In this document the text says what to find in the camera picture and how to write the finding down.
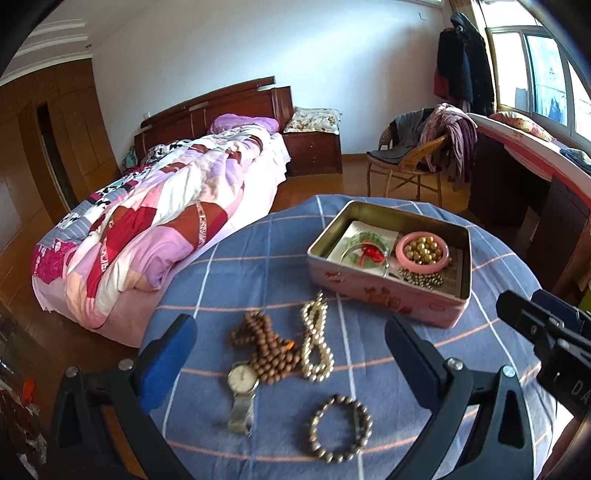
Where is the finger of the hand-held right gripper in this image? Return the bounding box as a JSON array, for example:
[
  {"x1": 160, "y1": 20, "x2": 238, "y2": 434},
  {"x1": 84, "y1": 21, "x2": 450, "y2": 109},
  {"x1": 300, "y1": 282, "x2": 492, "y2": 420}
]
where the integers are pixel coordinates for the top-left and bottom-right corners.
[
  {"x1": 496, "y1": 290, "x2": 561, "y2": 344},
  {"x1": 531, "y1": 288, "x2": 583, "y2": 330}
]

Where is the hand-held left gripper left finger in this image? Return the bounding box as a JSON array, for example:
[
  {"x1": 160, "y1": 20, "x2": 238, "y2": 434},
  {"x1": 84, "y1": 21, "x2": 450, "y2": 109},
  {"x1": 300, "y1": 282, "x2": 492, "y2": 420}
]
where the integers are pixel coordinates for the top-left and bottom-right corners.
[{"x1": 46, "y1": 314, "x2": 199, "y2": 480}]

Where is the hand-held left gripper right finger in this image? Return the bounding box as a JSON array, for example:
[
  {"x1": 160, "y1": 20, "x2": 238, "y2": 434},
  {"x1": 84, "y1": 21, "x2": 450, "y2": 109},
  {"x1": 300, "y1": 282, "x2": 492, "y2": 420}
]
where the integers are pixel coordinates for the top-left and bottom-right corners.
[{"x1": 385, "y1": 315, "x2": 536, "y2": 480}]

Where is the pink tin box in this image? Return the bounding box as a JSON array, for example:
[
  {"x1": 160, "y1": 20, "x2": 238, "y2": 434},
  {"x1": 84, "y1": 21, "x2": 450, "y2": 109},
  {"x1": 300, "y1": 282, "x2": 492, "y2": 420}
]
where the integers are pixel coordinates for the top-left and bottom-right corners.
[{"x1": 307, "y1": 200, "x2": 472, "y2": 328}]

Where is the small metallic bead strand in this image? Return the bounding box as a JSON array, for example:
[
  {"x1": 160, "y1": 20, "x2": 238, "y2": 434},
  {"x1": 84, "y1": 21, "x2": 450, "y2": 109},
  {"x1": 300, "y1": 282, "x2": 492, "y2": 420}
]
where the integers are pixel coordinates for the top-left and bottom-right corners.
[{"x1": 398, "y1": 267, "x2": 445, "y2": 291}]

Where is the silver wristwatch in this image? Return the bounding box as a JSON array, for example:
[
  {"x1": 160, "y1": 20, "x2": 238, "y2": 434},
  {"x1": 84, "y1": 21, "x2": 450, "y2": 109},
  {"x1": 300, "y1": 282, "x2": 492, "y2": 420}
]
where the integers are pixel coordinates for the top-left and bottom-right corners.
[{"x1": 226, "y1": 362, "x2": 260, "y2": 437}]

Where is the pink bangle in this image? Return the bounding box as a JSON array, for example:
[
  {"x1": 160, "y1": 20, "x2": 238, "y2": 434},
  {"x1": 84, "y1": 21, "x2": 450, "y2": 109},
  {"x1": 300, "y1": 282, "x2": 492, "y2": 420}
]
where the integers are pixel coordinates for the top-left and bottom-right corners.
[{"x1": 395, "y1": 231, "x2": 451, "y2": 267}]

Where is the gold bead bracelet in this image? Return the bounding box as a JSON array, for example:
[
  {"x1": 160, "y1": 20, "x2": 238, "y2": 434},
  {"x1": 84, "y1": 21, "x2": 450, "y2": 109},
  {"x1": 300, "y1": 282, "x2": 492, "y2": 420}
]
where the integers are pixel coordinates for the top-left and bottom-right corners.
[{"x1": 403, "y1": 234, "x2": 445, "y2": 265}]

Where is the brown wooden bead necklace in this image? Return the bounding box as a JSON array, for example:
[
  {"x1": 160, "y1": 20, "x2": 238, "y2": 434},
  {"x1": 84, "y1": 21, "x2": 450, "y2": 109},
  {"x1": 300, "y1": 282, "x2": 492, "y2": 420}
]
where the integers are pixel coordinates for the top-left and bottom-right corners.
[{"x1": 229, "y1": 310, "x2": 303, "y2": 385}]

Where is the cream pearl necklace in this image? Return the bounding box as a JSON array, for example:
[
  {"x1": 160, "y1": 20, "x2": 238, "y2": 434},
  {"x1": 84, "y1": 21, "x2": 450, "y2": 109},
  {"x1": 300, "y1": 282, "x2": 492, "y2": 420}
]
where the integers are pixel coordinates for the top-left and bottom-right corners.
[{"x1": 299, "y1": 291, "x2": 335, "y2": 383}]

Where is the thin silver bangle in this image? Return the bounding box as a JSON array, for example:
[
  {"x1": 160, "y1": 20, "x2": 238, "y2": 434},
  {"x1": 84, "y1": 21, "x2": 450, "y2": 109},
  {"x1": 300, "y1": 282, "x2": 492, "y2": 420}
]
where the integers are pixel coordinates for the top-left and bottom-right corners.
[{"x1": 339, "y1": 244, "x2": 391, "y2": 279}]

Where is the green bangle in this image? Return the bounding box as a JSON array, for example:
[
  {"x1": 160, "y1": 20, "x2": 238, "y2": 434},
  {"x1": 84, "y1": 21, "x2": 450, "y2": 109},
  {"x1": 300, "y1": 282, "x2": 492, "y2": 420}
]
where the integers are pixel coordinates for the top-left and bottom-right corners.
[{"x1": 344, "y1": 232, "x2": 393, "y2": 271}]

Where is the dark bead bracelet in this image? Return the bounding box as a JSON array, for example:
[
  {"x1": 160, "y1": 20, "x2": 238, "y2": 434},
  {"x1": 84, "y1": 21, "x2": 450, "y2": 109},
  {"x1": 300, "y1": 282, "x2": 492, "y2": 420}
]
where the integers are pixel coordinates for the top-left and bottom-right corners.
[{"x1": 308, "y1": 394, "x2": 374, "y2": 463}]

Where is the dark wooden desk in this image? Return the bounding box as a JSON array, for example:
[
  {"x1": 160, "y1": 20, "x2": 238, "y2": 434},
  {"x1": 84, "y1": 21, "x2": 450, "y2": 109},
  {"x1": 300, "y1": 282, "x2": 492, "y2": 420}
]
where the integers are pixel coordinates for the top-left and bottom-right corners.
[{"x1": 466, "y1": 113, "x2": 591, "y2": 291}]

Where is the printed paper sheet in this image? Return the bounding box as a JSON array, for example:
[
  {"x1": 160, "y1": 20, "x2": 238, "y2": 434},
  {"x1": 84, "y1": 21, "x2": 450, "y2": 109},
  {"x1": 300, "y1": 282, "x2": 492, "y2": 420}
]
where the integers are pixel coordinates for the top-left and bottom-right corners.
[{"x1": 325, "y1": 220, "x2": 465, "y2": 296}]

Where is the blue plaid tablecloth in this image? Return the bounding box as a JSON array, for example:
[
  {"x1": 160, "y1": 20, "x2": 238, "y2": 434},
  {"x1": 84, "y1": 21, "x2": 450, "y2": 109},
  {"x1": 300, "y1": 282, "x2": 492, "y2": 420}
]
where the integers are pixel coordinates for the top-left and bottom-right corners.
[{"x1": 139, "y1": 194, "x2": 561, "y2": 480}]

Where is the dark folded garment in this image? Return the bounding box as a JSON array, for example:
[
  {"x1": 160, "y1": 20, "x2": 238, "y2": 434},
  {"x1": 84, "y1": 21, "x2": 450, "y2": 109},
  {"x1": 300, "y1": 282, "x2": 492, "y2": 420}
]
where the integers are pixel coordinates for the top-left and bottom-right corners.
[{"x1": 560, "y1": 148, "x2": 591, "y2": 174}]

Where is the pink white desk cloth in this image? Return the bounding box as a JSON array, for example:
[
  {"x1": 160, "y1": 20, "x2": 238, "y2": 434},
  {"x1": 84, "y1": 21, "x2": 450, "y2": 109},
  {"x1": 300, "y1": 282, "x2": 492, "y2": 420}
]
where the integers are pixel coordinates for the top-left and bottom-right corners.
[{"x1": 468, "y1": 112, "x2": 591, "y2": 199}]

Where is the pink patchwork quilt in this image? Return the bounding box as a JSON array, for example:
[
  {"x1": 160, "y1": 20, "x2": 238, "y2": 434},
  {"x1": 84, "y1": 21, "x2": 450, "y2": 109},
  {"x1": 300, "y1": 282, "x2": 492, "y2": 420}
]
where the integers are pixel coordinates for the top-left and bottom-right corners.
[{"x1": 32, "y1": 127, "x2": 278, "y2": 330}]

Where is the floral pink pillow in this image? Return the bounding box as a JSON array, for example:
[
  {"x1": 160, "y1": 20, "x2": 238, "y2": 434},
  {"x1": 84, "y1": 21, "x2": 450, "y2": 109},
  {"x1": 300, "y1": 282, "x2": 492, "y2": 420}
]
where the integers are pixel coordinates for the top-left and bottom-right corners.
[{"x1": 489, "y1": 111, "x2": 557, "y2": 143}]

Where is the wicker chair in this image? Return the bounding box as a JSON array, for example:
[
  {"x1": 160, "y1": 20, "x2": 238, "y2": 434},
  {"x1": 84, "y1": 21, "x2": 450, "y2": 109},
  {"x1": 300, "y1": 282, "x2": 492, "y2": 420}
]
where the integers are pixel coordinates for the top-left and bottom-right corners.
[{"x1": 367, "y1": 108, "x2": 451, "y2": 208}]

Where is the purple pink garment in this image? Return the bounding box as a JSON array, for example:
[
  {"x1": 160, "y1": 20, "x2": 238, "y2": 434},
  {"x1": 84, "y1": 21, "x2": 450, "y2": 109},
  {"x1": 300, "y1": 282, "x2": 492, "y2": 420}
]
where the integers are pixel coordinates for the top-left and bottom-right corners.
[{"x1": 420, "y1": 104, "x2": 478, "y2": 192}]

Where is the dark grey garment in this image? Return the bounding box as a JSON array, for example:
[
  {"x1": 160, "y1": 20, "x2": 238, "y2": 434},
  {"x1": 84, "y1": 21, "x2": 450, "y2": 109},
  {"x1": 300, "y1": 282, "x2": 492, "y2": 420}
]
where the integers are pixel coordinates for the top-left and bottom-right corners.
[{"x1": 367, "y1": 110, "x2": 437, "y2": 166}]

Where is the wooden nightstand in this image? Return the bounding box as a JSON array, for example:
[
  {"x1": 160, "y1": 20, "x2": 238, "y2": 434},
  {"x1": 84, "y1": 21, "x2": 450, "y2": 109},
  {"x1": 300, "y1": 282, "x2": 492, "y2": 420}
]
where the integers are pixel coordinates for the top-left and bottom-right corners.
[{"x1": 283, "y1": 122, "x2": 343, "y2": 176}]

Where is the window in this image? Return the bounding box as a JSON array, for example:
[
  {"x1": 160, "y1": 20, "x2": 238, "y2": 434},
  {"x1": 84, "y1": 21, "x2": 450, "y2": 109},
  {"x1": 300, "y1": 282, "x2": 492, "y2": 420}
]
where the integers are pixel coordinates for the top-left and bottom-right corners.
[{"x1": 480, "y1": 0, "x2": 591, "y2": 153}]

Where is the wooden wardrobe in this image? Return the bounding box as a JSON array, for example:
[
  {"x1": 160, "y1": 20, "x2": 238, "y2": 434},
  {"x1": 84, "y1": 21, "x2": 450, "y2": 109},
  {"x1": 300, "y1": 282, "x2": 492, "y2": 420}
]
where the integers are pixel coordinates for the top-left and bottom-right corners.
[{"x1": 0, "y1": 60, "x2": 123, "y2": 259}]

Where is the dark hooded coat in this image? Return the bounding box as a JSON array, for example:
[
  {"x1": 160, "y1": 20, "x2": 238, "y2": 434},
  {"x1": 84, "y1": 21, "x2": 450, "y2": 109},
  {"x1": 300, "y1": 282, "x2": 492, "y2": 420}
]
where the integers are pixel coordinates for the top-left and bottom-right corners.
[{"x1": 450, "y1": 11, "x2": 496, "y2": 116}]

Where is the floral cushion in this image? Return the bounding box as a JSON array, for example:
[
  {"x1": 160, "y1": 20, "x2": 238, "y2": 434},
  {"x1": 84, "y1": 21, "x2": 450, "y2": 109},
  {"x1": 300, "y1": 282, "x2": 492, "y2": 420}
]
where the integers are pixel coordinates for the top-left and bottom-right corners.
[{"x1": 285, "y1": 107, "x2": 342, "y2": 136}]

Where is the purple pillow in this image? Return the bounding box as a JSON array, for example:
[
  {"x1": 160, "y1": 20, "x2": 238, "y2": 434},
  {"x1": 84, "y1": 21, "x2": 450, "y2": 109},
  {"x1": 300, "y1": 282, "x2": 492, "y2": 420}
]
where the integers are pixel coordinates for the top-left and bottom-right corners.
[{"x1": 210, "y1": 114, "x2": 280, "y2": 136}]

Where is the black hanging jacket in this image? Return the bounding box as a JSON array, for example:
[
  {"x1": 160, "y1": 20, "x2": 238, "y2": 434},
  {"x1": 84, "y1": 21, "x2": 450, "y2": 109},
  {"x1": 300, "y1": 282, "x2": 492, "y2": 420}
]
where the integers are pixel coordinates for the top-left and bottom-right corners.
[{"x1": 436, "y1": 28, "x2": 474, "y2": 104}]

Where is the wooden bed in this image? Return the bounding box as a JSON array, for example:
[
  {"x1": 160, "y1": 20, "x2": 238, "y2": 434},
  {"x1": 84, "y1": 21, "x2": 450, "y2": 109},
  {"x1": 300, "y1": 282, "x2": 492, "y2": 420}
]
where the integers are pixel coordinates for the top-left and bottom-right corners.
[{"x1": 31, "y1": 76, "x2": 294, "y2": 349}]

